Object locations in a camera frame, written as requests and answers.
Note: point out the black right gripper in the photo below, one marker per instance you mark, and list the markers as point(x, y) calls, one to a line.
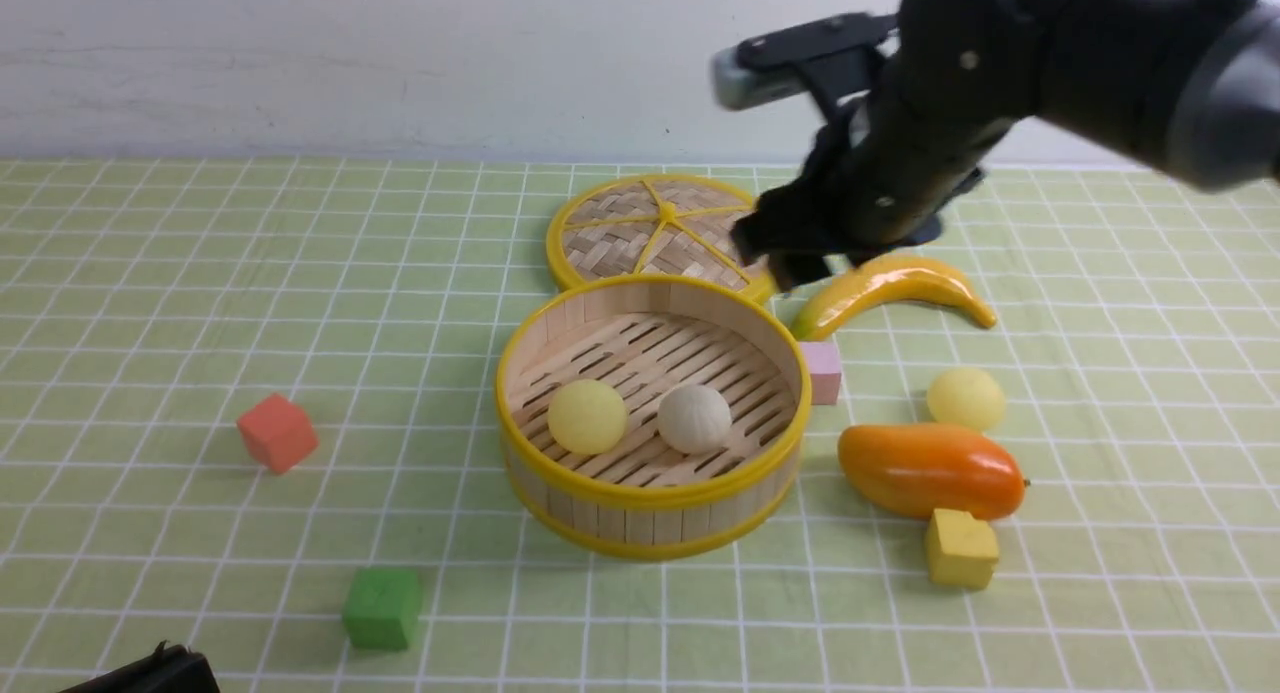
point(964, 72)

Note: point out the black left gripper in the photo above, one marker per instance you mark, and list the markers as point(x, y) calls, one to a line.
point(169, 668)

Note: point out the white bun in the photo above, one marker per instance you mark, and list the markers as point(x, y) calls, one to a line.
point(694, 419)

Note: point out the yellow bun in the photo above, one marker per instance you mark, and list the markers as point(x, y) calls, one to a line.
point(969, 397)
point(587, 417)

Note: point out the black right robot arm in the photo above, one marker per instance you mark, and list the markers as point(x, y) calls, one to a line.
point(1188, 88)

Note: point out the woven bamboo steamer lid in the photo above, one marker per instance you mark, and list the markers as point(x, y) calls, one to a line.
point(672, 224)

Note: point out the bamboo steamer tray yellow rim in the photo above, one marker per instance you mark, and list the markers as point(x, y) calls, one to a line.
point(644, 335)

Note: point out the yellow plastic banana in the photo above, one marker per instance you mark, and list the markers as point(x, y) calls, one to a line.
point(887, 280)

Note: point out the pink foam cube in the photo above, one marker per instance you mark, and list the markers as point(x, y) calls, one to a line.
point(825, 369)

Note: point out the green foam cube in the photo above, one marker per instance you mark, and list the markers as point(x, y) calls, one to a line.
point(382, 608)

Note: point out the orange plastic mango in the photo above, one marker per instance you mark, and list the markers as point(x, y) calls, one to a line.
point(910, 470)

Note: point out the red foam cube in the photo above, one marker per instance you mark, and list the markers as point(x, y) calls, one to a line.
point(277, 433)

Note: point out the green checkered tablecloth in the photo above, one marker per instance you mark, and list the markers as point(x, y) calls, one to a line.
point(148, 304)

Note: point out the yellow foam cube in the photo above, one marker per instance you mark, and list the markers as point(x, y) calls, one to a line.
point(960, 550)

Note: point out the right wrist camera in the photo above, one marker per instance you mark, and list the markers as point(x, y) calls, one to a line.
point(831, 59)

